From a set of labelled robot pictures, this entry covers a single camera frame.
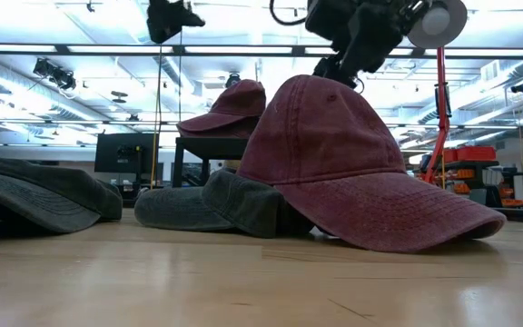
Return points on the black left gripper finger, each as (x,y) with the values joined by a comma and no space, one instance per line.
(193,19)

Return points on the dark grey baseball cap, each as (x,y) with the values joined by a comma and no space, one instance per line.
(39,195)
(243,204)

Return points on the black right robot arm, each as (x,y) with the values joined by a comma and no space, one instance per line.
(370,27)

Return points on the black round spotlight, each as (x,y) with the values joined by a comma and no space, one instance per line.
(233,79)

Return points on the dark ceiling disc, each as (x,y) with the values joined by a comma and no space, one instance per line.
(119,94)

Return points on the red desk lamp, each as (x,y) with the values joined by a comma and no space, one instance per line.
(441,91)

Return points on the black ceiling track light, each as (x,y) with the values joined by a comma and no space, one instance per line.
(57,75)

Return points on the black mesh rack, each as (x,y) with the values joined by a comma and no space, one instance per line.
(207,147)

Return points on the black monitor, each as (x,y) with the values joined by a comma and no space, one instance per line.
(116,152)

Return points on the red plastic bin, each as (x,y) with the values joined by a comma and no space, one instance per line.
(475,154)

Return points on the black storage shelf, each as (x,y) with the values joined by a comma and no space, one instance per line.
(475,164)

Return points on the black security camera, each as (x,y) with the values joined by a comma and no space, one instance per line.
(521,86)

